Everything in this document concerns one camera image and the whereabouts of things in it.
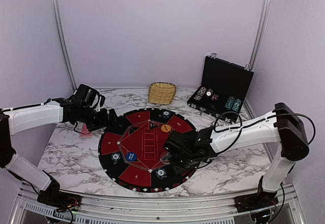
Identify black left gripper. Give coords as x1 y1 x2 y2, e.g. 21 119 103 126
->
79 106 120 132

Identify clear round dealer button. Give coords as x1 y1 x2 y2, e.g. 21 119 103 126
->
160 152 172 164

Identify green blue chip stack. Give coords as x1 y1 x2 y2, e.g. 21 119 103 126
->
155 168 167 179
111 153 121 164
162 111 170 118

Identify orange big blind button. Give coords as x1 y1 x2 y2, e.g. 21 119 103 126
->
161 124 172 133

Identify blue small blind button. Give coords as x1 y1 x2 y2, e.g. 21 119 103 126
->
125 152 137 162

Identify black triangular all-in marker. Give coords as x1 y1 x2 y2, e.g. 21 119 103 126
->
148 121 159 130

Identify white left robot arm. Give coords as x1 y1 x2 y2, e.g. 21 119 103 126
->
1 84 117 206

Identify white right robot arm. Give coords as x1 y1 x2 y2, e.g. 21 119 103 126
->
164 103 312 208

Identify red playing card deck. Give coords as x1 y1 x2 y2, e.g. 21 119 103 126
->
79 124 93 137

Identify round red black poker mat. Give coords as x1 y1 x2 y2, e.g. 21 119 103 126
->
98 108 196 193

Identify woven bamboo tray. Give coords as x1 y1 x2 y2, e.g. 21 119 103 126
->
148 82 177 105

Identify red dice in case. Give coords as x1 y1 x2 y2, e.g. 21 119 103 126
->
211 94 219 101

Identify blue white chips in case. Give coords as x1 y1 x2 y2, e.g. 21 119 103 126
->
193 86 207 101

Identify green chips in case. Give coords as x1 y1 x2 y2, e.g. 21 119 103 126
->
224 97 242 113

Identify black poker chip case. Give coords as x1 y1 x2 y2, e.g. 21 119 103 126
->
187 55 254 124

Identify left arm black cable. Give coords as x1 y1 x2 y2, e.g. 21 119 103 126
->
72 121 89 135

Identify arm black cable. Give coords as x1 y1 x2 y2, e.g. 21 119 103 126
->
72 121 89 135
213 112 316 156

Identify aluminium front rail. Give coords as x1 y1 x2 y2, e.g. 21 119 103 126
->
10 187 305 224

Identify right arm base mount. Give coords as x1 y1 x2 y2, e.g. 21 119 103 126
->
234 194 279 223

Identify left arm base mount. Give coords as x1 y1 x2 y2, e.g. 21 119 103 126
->
37 191 81 222

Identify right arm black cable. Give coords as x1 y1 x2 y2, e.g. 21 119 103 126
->
213 112 316 156

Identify left aluminium frame post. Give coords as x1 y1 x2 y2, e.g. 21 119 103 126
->
51 0 77 90

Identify aluminium frame post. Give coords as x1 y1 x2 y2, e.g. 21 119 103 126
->
51 0 77 90
248 0 271 71

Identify right aluminium frame post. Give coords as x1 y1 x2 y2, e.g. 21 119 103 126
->
248 0 271 71

